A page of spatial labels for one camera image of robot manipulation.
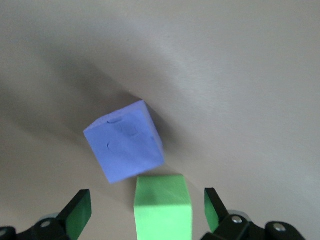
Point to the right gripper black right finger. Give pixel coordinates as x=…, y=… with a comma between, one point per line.
x=217, y=215

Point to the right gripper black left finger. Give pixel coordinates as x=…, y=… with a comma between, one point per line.
x=75, y=215

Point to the green foam cube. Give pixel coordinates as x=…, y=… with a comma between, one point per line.
x=162, y=215

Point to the purple foam cube with dents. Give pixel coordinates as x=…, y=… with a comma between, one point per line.
x=125, y=145

